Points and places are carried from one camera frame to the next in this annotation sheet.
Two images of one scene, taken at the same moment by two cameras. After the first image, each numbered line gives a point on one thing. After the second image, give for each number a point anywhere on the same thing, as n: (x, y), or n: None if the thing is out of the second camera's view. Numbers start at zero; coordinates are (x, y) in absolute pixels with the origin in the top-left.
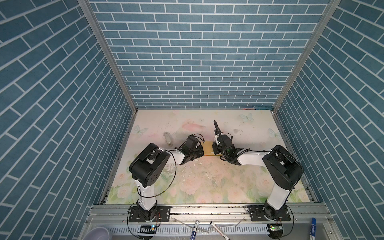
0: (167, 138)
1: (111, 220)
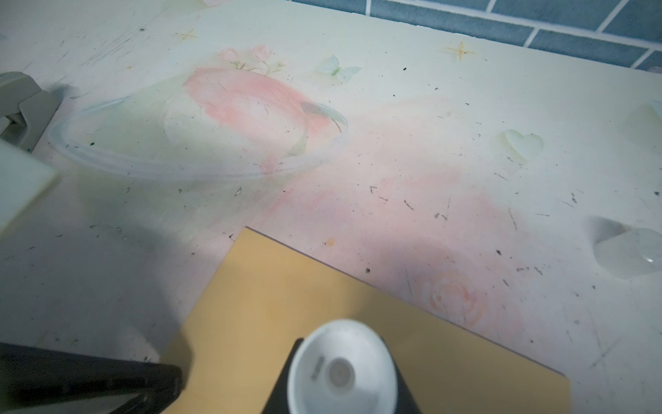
0: (28, 109)
1: None
